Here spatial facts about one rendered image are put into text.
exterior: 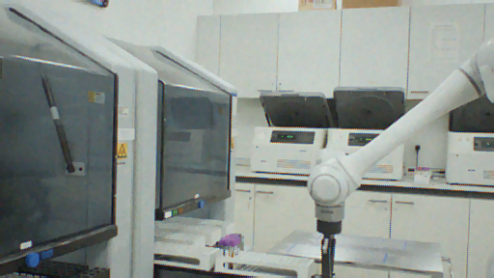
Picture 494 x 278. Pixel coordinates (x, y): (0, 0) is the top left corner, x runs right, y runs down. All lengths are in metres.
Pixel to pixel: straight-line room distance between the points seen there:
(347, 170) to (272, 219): 2.71
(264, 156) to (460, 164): 1.40
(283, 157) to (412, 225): 1.05
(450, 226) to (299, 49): 1.75
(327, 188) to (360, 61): 2.91
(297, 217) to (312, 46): 1.36
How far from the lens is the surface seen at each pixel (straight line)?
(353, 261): 1.87
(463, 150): 3.86
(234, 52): 4.45
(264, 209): 4.06
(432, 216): 3.88
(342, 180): 1.35
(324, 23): 4.28
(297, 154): 3.95
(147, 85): 1.61
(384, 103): 4.14
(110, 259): 1.52
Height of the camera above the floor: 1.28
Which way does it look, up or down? 2 degrees down
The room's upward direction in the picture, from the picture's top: 2 degrees clockwise
